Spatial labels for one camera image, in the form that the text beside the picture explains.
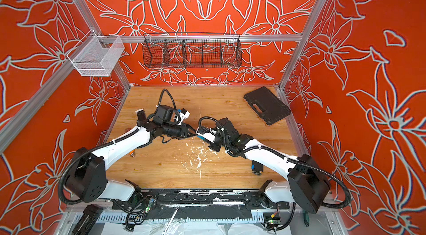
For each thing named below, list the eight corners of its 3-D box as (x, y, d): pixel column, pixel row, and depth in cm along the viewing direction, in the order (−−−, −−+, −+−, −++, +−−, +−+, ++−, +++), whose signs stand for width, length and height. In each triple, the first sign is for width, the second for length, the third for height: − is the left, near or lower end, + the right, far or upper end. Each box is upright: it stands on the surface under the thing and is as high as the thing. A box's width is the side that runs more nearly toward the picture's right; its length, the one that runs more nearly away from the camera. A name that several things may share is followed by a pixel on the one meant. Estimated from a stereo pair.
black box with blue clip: (250, 173, 83) (251, 171, 81) (251, 162, 86) (252, 160, 84) (261, 176, 82) (262, 174, 80) (262, 165, 85) (263, 163, 83)
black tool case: (268, 127, 99) (270, 122, 95) (243, 99, 113) (244, 94, 110) (290, 114, 105) (293, 110, 101) (264, 89, 119) (265, 85, 115)
